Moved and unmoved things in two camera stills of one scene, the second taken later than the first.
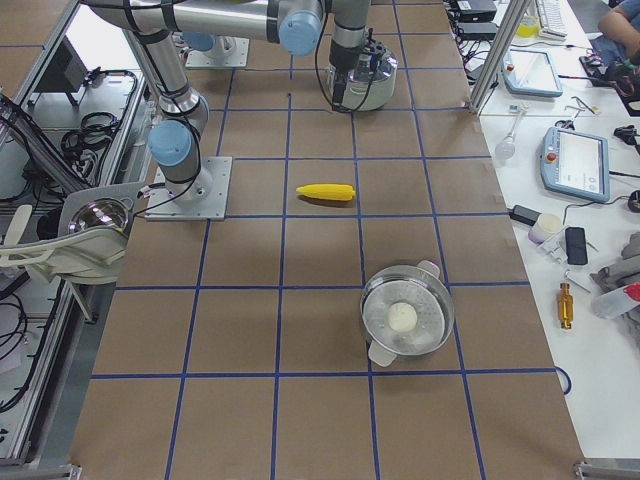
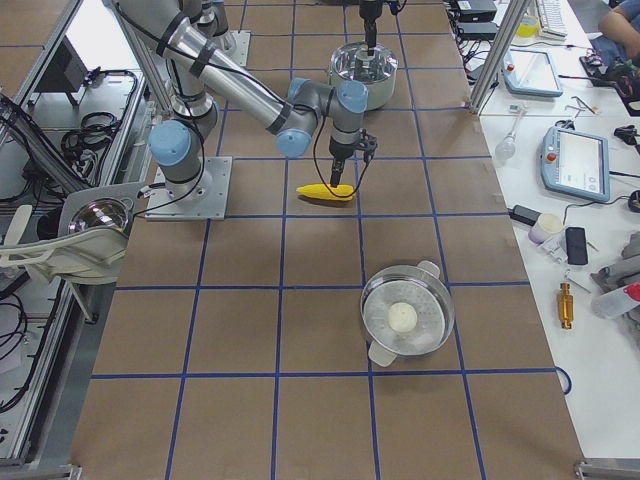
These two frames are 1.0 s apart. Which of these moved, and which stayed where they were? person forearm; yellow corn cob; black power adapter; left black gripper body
Moved: left black gripper body
Stayed: black power adapter; yellow corn cob; person forearm
